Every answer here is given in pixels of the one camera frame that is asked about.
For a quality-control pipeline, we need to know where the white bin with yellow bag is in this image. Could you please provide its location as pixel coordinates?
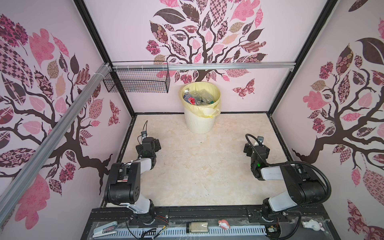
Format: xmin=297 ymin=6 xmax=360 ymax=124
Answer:
xmin=179 ymin=82 xmax=221 ymax=134

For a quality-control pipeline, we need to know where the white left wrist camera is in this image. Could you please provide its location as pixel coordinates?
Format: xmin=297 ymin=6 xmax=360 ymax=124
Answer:
xmin=141 ymin=131 xmax=148 ymax=141

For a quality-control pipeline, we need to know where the black wire basket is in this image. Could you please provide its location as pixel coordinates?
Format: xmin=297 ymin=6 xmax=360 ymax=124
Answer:
xmin=103 ymin=60 xmax=171 ymax=94

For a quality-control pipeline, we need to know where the beige rectangular box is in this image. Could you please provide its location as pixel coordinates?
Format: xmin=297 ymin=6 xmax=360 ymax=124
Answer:
xmin=186 ymin=222 xmax=209 ymax=234

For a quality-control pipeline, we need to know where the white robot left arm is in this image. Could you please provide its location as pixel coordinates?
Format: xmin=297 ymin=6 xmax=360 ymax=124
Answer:
xmin=104 ymin=137 xmax=161 ymax=219

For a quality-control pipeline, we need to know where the pink white small toy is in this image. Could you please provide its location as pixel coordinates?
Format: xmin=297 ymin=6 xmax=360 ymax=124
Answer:
xmin=218 ymin=220 xmax=231 ymax=230

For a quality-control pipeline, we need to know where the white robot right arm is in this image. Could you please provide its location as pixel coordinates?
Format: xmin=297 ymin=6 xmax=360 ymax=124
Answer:
xmin=244 ymin=143 xmax=331 ymax=219

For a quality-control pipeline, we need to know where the white plush toy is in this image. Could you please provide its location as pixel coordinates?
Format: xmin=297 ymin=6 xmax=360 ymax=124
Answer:
xmin=302 ymin=220 xmax=325 ymax=232

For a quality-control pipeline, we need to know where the black corrugated cable hose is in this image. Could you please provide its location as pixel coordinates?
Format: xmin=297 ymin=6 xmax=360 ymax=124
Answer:
xmin=245 ymin=133 xmax=332 ymax=211

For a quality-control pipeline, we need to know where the small clear green label bottle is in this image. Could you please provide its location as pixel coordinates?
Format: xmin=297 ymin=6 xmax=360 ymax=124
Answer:
xmin=200 ymin=90 xmax=215 ymax=104

